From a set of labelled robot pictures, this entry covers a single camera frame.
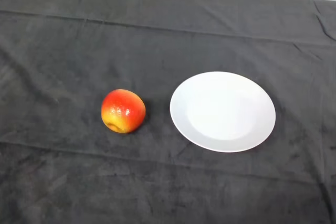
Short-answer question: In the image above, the red yellow apple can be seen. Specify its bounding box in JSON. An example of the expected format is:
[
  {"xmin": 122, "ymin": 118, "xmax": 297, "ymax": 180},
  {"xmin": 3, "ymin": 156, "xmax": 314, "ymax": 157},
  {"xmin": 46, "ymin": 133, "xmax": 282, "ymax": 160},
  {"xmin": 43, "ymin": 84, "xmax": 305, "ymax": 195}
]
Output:
[{"xmin": 101, "ymin": 89, "xmax": 146, "ymax": 134}]

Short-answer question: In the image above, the black cloth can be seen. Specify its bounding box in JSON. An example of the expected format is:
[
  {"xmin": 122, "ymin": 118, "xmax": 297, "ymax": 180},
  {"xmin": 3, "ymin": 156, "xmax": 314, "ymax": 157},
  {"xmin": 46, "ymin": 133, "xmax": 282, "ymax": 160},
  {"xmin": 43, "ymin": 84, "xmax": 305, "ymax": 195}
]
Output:
[{"xmin": 0, "ymin": 0, "xmax": 336, "ymax": 224}]

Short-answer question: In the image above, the white round plate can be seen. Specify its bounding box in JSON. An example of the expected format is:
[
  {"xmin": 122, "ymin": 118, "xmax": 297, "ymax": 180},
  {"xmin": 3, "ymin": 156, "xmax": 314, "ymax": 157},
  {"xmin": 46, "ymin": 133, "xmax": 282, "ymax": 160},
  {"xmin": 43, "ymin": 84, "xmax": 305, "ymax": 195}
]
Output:
[{"xmin": 169, "ymin": 71, "xmax": 277, "ymax": 153}]

